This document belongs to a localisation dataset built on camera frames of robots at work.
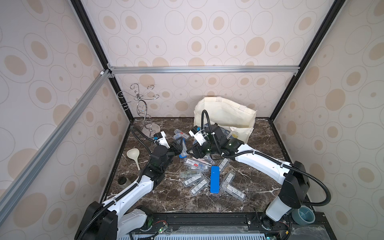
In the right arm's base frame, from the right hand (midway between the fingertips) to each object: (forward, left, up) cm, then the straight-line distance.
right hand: (195, 146), depth 79 cm
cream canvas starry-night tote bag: (+25, -26, -6) cm, 36 cm away
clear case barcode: (+3, +10, +4) cm, 11 cm away
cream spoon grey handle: (+4, +41, -16) cm, 44 cm away
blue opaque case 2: (-9, -11, -20) cm, 25 cm away
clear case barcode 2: (0, -16, -19) cm, 25 cm away
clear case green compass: (-7, +2, -18) cm, 19 cm away
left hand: (+2, +5, +4) cm, 7 cm away
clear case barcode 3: (-12, +3, -19) cm, 22 cm away
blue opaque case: (-3, +6, -3) cm, 8 cm away
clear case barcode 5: (-16, -21, -19) cm, 33 cm away
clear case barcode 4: (-14, -3, -19) cm, 24 cm away
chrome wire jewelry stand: (+25, +36, -15) cm, 46 cm away
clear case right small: (-8, -19, -20) cm, 29 cm away
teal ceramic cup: (-25, -55, -21) cm, 65 cm away
